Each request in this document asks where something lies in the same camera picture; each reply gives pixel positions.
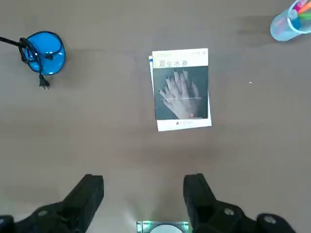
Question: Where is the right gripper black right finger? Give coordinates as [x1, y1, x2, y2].
[183, 173, 298, 233]

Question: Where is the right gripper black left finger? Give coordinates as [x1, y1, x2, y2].
[0, 173, 104, 233]

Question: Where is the black cover paperback book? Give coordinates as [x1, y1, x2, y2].
[152, 48, 209, 121]

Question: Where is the white and blue book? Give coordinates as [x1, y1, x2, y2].
[147, 55, 212, 132]

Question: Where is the blue desk lamp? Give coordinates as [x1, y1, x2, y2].
[0, 31, 66, 76]

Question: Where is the translucent blue pen cup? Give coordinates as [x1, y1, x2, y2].
[270, 0, 311, 42]

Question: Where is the orange highlighter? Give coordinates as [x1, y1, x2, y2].
[297, 2, 311, 15]

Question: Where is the pink highlighter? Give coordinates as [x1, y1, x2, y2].
[291, 0, 308, 12]

